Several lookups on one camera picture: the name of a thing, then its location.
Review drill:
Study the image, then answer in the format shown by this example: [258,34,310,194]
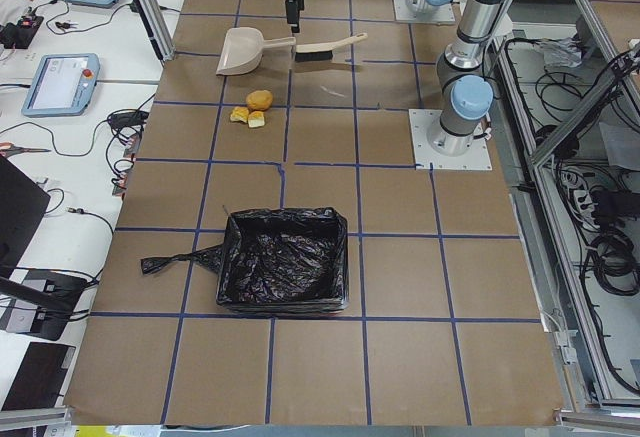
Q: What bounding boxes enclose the beige plastic dustpan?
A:
[216,27,296,76]

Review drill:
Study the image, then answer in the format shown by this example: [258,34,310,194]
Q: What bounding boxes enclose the beige hand brush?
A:
[294,32,368,62]

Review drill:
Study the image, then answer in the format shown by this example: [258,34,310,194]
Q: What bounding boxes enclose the near teach pendant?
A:
[21,53,101,117]

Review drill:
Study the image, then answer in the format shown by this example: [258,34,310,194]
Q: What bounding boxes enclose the bin with black bag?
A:
[140,207,349,315]

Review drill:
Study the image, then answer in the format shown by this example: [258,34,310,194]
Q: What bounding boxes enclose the aluminium frame post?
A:
[132,0,175,62]

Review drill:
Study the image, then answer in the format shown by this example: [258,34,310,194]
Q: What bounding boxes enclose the orange handled scissors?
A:
[0,142,50,158]

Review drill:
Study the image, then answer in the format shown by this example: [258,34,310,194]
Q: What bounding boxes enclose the torn bread piece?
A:
[247,110,266,128]
[229,106,250,124]

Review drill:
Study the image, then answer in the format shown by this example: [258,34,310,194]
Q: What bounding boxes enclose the round brown bread roll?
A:
[245,90,274,111]

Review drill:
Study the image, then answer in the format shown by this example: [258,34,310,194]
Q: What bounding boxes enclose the black monitor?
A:
[0,157,50,277]

